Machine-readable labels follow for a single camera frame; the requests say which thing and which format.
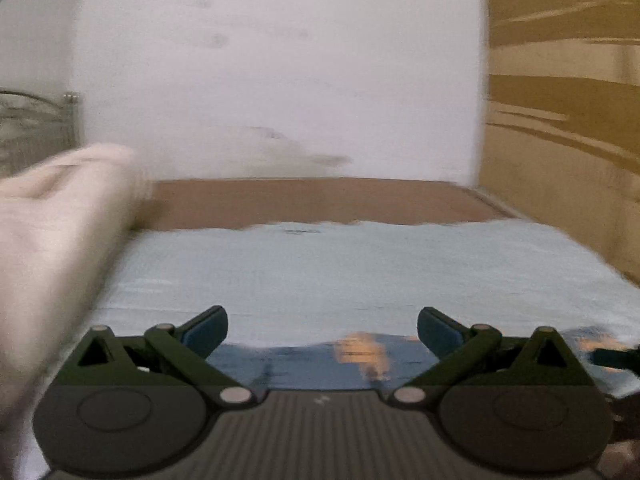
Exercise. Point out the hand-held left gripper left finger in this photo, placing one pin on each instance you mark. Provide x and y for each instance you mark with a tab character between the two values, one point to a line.
206	333

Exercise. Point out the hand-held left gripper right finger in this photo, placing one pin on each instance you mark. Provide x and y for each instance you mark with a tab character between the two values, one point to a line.
436	333

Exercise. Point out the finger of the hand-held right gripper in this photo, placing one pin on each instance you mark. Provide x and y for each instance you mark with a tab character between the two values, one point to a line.
612	358

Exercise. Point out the blue printed pants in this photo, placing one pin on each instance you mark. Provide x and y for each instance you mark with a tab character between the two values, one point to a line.
310	365

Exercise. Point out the light blue striped blanket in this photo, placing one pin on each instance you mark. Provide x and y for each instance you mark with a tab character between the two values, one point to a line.
300	280

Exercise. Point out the wooden bed platform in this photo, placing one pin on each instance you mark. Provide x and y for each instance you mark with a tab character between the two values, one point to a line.
310	200

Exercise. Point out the rolled pink quilt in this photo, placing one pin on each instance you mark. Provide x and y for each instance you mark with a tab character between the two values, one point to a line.
50	240

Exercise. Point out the plywood board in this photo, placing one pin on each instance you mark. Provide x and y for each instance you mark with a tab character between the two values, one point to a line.
565	110

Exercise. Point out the metal bed headboard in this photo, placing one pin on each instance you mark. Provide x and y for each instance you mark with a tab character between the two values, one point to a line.
35	130

